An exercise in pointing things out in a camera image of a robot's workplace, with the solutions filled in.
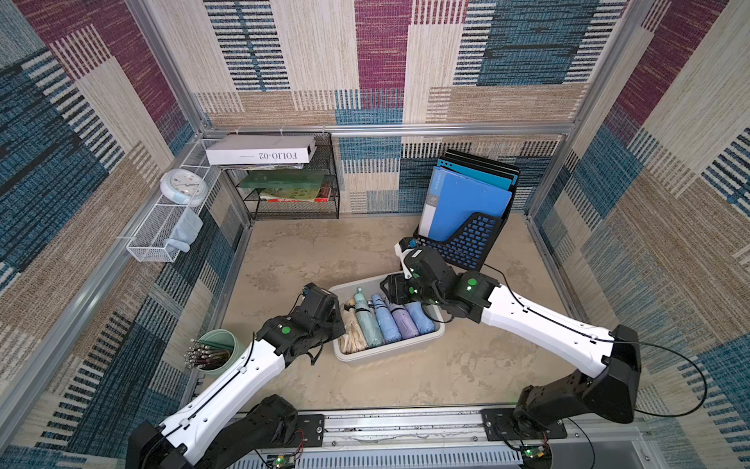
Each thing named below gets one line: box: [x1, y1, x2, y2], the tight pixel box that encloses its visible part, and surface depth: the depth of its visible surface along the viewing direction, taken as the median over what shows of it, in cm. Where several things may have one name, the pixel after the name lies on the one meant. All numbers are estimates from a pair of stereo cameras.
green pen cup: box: [196, 329, 239, 375], surface depth 76 cm
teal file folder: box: [436, 158, 519, 186], surface depth 92 cm
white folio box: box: [205, 135, 318, 166], surface depth 81 cm
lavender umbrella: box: [388, 302, 420, 341], surface depth 83 cm
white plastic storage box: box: [365, 280, 446, 359], surface depth 76 cm
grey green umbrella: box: [353, 287, 384, 348], surface depth 83 cm
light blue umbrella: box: [371, 293, 402, 344], surface depth 85 cm
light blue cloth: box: [164, 207, 205, 254], surface depth 69 cm
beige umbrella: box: [339, 298, 369, 354], surface depth 81 cm
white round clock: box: [160, 168, 209, 207], surface depth 76 cm
